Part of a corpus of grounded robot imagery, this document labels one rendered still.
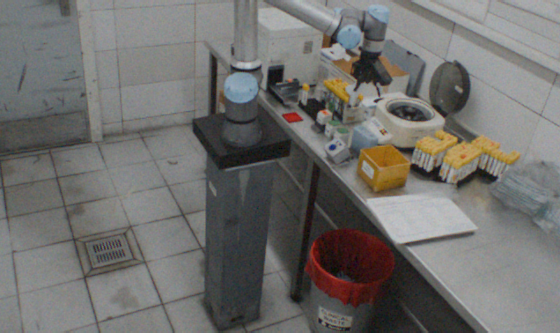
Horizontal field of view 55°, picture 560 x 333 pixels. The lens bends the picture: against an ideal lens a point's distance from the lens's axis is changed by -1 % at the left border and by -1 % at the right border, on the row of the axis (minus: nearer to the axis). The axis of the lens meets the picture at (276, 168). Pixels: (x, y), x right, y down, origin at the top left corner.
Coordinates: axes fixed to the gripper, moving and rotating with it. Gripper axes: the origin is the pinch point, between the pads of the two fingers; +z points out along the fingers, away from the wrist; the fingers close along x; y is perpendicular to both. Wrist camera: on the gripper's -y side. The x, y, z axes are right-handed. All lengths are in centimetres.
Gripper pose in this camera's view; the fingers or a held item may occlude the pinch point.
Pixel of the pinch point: (365, 102)
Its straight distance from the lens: 207.0
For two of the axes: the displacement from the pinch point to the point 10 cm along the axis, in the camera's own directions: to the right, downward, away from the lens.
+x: -8.3, 2.5, -5.0
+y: -5.6, -5.0, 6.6
